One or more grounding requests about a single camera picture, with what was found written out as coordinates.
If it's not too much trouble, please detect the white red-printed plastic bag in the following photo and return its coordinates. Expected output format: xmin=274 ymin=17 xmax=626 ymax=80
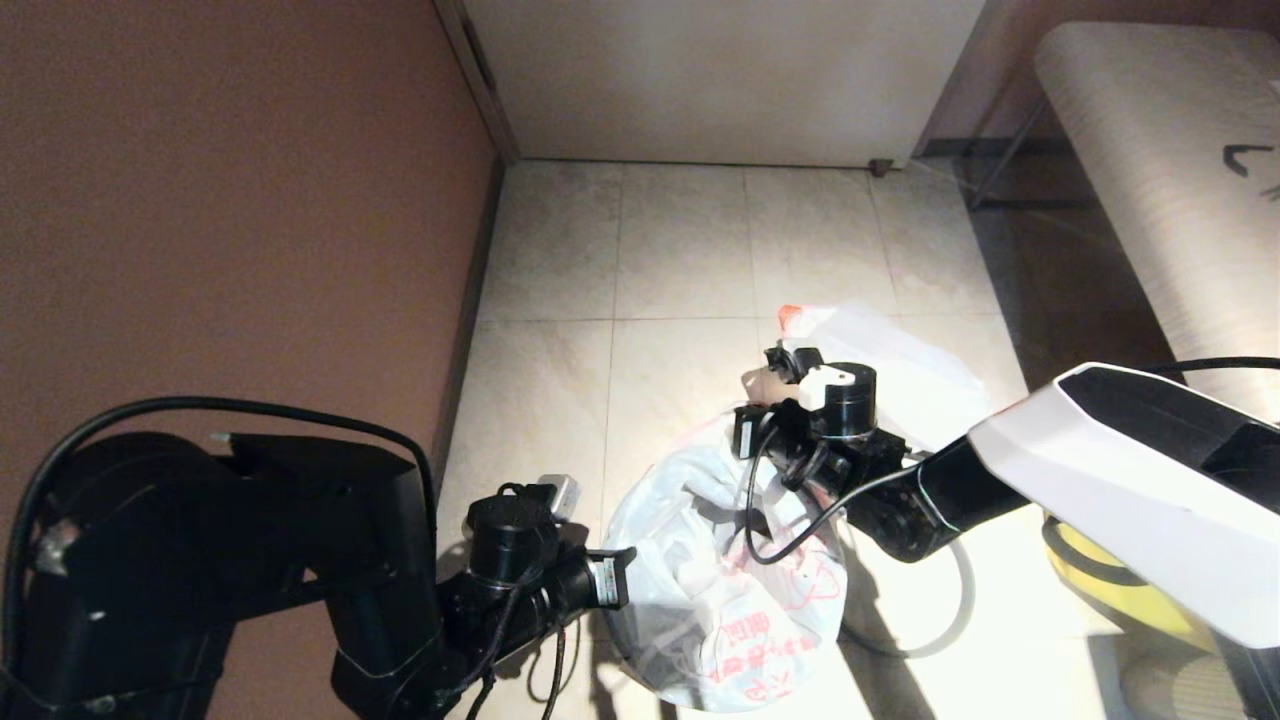
xmin=600 ymin=412 xmax=851 ymax=713

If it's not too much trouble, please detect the white red-printed trash bag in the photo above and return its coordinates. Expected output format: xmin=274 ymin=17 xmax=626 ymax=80
xmin=778 ymin=305 xmax=993 ymax=453

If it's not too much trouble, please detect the grey bin rim ring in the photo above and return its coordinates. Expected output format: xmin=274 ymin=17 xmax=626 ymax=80
xmin=838 ymin=538 xmax=976 ymax=659

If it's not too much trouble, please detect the yellow plastic bag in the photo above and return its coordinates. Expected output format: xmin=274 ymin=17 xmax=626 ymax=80
xmin=1043 ymin=513 xmax=1219 ymax=653

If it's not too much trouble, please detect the beige striped cushion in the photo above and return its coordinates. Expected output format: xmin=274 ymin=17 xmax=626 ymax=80
xmin=1120 ymin=655 xmax=1251 ymax=720

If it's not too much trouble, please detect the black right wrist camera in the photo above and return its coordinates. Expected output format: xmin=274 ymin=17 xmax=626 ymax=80
xmin=764 ymin=343 xmax=825 ymax=385

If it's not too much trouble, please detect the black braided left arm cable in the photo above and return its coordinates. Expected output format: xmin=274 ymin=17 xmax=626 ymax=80
xmin=465 ymin=590 xmax=581 ymax=720

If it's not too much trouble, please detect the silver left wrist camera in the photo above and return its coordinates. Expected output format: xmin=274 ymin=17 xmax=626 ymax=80
xmin=538 ymin=474 xmax=582 ymax=523

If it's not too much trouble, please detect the black looped cable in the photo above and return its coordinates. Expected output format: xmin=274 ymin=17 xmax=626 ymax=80
xmin=1043 ymin=518 xmax=1136 ymax=588

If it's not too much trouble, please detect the dark metal bench frame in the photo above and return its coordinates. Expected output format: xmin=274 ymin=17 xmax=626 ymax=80
xmin=912 ymin=95 xmax=1096 ymax=213

